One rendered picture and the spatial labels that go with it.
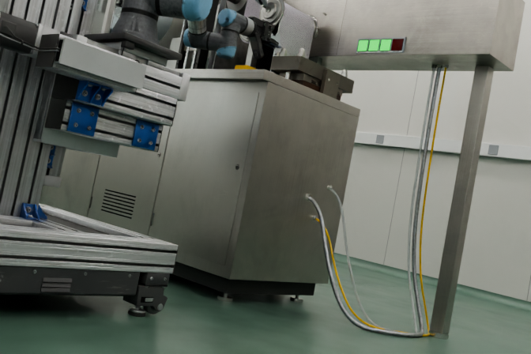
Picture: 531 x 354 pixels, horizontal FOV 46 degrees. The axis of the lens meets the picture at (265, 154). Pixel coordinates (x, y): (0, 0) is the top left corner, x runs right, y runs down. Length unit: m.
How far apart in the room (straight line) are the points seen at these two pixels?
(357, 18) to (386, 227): 2.73
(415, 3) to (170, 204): 1.36
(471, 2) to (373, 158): 3.01
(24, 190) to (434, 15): 1.76
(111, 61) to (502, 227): 3.72
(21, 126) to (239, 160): 0.84
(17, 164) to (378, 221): 3.89
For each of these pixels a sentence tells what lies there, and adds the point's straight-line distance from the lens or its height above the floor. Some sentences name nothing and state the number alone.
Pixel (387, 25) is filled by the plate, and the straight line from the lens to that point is 2.90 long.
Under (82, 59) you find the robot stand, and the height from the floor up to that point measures 0.69.
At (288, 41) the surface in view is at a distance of 2.88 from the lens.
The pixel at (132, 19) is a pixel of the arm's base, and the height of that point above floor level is 0.88.
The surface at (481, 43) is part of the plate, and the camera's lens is 2.66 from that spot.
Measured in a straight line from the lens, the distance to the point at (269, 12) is 2.88.
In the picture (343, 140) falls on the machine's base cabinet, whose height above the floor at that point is 0.74.
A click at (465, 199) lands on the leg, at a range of 2.71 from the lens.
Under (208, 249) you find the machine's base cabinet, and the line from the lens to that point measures 2.48.
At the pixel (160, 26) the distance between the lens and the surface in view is 3.70.
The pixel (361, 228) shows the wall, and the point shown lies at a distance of 5.52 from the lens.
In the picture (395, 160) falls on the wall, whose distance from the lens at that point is 5.43.
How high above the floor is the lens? 0.43
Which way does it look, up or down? 4 degrees up
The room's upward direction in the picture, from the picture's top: 11 degrees clockwise
